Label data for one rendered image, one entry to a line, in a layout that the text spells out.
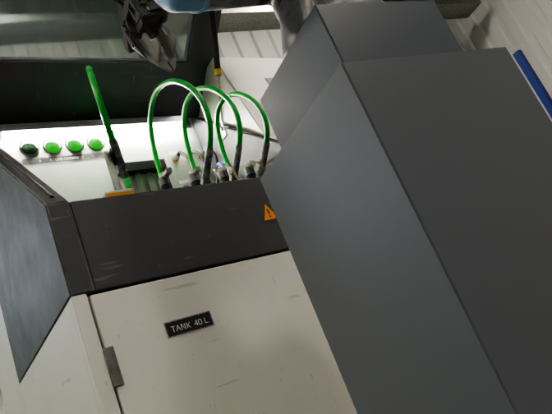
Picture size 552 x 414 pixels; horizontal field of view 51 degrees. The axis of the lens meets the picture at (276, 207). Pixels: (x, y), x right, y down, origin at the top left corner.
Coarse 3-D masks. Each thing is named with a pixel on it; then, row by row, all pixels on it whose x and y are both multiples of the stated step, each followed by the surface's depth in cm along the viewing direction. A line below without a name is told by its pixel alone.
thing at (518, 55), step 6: (516, 54) 638; (522, 54) 635; (516, 60) 639; (522, 60) 632; (522, 66) 633; (528, 66) 629; (528, 72) 629; (534, 72) 628; (528, 78) 630; (534, 78) 624; (534, 84) 626; (540, 84) 623; (540, 90) 620; (546, 90) 621; (540, 96) 622; (546, 96) 616; (546, 102) 617; (546, 108) 619
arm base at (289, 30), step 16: (288, 0) 74; (304, 0) 72; (320, 0) 71; (336, 0) 69; (352, 0) 69; (368, 0) 70; (288, 16) 73; (304, 16) 71; (288, 32) 73; (288, 48) 73
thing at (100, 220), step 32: (160, 192) 105; (192, 192) 108; (224, 192) 112; (256, 192) 115; (96, 224) 96; (128, 224) 99; (160, 224) 102; (192, 224) 105; (224, 224) 108; (256, 224) 112; (96, 256) 94; (128, 256) 96; (160, 256) 99; (192, 256) 102; (224, 256) 105; (256, 256) 109; (96, 288) 91
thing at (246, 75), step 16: (224, 64) 179; (240, 64) 182; (256, 64) 186; (272, 64) 190; (208, 80) 184; (224, 80) 176; (240, 80) 176; (256, 80) 180; (208, 96) 185; (256, 96) 174; (224, 112) 178; (240, 112) 171; (256, 112) 169; (256, 128) 166; (272, 128) 166
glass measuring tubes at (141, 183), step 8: (144, 160) 167; (152, 160) 168; (160, 160) 170; (128, 168) 163; (136, 168) 164; (144, 168) 166; (152, 168) 167; (136, 176) 164; (144, 176) 168; (152, 176) 167; (136, 184) 165; (144, 184) 164; (152, 184) 165; (136, 192) 164
